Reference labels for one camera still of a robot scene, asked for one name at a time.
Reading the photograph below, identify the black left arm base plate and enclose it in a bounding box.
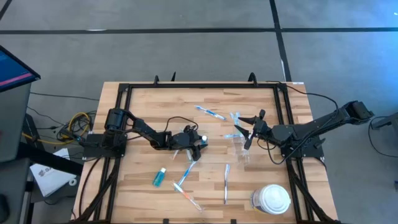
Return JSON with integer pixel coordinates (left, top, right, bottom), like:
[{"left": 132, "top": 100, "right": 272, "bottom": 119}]
[{"left": 82, "top": 132, "right": 128, "bottom": 159}]

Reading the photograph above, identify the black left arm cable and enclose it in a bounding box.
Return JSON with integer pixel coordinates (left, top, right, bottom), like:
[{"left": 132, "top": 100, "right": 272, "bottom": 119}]
[{"left": 163, "top": 116, "right": 200, "bottom": 133}]

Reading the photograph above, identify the grey stand leg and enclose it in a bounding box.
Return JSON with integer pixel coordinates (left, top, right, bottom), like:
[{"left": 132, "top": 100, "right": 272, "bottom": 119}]
[{"left": 371, "top": 111, "right": 398, "bottom": 131}]

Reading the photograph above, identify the black cable bundle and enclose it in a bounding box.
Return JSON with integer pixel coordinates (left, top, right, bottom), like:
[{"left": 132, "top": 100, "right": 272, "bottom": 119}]
[{"left": 55, "top": 110, "right": 97, "bottom": 147}]

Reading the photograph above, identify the black floor cable loop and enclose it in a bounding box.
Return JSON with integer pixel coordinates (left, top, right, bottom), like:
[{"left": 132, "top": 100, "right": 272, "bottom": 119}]
[{"left": 368, "top": 115, "right": 398, "bottom": 159}]

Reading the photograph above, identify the clear plastic cup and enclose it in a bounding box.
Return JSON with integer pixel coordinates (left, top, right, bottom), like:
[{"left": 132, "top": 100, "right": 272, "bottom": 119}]
[{"left": 232, "top": 135, "right": 251, "bottom": 165}]

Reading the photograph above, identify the black base cable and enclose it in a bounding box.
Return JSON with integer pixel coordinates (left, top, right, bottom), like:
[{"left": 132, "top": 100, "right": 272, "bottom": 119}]
[{"left": 78, "top": 157, "right": 103, "bottom": 218}]

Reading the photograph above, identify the tub with white lid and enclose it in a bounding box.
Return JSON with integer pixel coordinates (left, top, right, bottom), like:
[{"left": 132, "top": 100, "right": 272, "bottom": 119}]
[{"left": 250, "top": 184, "right": 292, "bottom": 215}]

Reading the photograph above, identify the monitor with blue screen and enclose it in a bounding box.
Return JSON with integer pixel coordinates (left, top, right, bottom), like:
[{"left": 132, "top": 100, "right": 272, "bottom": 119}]
[{"left": 0, "top": 45, "right": 42, "bottom": 93}]

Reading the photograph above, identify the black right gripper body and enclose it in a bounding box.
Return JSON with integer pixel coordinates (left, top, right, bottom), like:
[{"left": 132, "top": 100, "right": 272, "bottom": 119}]
[{"left": 244, "top": 110, "right": 273, "bottom": 150}]

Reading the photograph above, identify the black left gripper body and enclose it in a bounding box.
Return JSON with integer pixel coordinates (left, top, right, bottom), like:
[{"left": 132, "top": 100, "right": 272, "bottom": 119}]
[{"left": 183, "top": 125, "right": 203, "bottom": 162}]

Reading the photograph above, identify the black desk bar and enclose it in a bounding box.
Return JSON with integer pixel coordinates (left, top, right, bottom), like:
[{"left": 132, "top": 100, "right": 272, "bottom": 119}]
[{"left": 17, "top": 141, "right": 84, "bottom": 177}]

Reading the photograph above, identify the yellow cable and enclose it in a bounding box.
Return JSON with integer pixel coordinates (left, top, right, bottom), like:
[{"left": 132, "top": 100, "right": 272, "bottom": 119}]
[{"left": 21, "top": 111, "right": 91, "bottom": 146}]

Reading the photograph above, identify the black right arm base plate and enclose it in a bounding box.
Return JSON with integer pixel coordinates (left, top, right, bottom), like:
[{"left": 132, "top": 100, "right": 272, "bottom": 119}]
[{"left": 279, "top": 133, "right": 325, "bottom": 159}]

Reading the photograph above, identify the thin black floor cable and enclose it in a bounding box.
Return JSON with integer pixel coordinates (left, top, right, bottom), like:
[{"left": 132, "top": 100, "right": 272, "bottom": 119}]
[
  {"left": 29, "top": 91, "right": 100, "bottom": 102},
  {"left": 26, "top": 105, "right": 62, "bottom": 131}
]

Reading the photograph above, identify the black cable to right arm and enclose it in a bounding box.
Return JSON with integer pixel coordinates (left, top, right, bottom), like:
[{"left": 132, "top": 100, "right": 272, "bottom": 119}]
[{"left": 266, "top": 80, "right": 340, "bottom": 110}]

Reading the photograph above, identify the dark grey box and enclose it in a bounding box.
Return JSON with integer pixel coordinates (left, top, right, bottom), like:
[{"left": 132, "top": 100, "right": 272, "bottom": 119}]
[{"left": 0, "top": 157, "right": 32, "bottom": 224}]

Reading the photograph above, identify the white box on left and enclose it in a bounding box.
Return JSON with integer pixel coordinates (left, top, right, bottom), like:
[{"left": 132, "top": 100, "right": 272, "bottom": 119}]
[{"left": 29, "top": 147, "right": 78, "bottom": 198}]

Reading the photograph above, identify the grey cabinet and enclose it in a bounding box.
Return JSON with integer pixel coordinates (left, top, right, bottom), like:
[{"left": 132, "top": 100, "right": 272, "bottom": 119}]
[{"left": 0, "top": 82, "right": 32, "bottom": 163}]

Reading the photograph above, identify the white purple toothbrush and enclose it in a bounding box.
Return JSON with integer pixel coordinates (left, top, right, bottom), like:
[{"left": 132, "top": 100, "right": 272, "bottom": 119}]
[{"left": 223, "top": 164, "right": 231, "bottom": 205}]

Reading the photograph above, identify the black metal table frame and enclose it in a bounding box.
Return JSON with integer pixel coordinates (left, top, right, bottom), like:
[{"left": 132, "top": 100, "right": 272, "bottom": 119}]
[{"left": 70, "top": 81, "right": 343, "bottom": 224}]

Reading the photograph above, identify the orange toothbrush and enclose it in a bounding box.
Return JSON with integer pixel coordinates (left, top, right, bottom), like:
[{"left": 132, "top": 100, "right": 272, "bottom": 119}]
[{"left": 172, "top": 182, "right": 206, "bottom": 213}]

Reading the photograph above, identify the black device with light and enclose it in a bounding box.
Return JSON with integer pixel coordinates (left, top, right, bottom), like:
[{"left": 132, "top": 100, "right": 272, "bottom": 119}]
[{"left": 0, "top": 193, "right": 13, "bottom": 224}]

